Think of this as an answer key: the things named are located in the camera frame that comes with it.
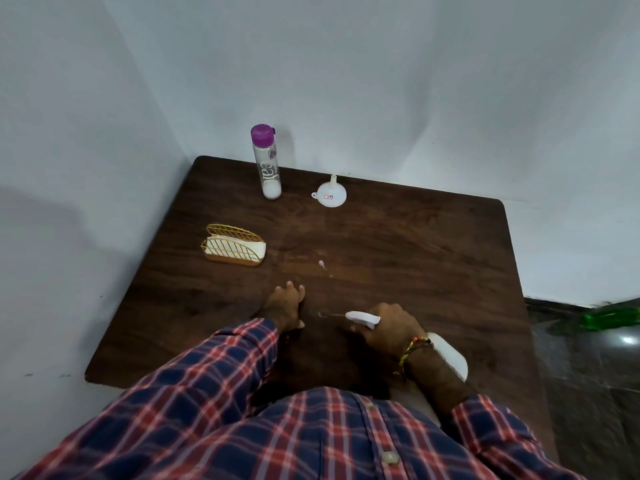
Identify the person's right hand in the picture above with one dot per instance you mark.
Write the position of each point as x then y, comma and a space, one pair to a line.
397, 329

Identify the person's left hand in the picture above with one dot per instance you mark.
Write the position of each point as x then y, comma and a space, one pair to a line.
282, 309

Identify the person's right fingers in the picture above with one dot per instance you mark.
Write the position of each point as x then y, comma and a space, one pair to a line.
380, 319

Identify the person's left fingers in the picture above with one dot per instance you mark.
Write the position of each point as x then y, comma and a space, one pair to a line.
292, 293

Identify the white spray bottle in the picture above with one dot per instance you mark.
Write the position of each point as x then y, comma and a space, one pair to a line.
452, 355

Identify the person's right forearm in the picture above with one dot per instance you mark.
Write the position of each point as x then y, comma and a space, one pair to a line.
440, 384

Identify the person's left forearm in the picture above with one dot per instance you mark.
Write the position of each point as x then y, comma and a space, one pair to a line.
210, 364

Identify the colourful thread wristband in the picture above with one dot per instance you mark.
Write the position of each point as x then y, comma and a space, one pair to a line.
412, 347

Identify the white paper napkins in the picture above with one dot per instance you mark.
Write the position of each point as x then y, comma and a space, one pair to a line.
257, 250

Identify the white plastic funnel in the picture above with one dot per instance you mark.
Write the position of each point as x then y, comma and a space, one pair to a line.
330, 196

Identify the clear bottle with purple cap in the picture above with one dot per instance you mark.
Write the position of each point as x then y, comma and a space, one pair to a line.
268, 167

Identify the green plastic object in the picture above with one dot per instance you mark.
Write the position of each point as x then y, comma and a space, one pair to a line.
612, 317

